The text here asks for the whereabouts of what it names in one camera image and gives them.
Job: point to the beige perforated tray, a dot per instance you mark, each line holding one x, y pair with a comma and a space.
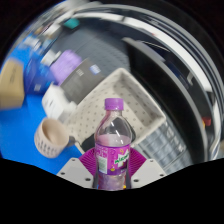
133, 96

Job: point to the teal screen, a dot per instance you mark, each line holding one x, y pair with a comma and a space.
71, 23

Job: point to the blue carton box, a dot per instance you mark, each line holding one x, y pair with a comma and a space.
38, 76

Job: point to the dark grey upright box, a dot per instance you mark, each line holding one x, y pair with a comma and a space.
81, 83

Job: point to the white carton box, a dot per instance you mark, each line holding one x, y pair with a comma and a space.
56, 101

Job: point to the clear bottle with purple label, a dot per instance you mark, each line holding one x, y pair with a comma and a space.
112, 156

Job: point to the black overhead shelf unit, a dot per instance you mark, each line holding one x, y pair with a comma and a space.
166, 90

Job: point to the brown cardboard box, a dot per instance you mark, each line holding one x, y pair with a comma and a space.
11, 83

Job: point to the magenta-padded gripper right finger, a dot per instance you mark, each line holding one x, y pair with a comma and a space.
146, 171

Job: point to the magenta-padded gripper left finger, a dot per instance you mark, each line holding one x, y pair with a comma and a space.
74, 171

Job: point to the grey small-parts drawer cabinet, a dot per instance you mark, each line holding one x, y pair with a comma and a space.
163, 145

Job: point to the beige patterned mug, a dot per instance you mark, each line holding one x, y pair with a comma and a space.
50, 138

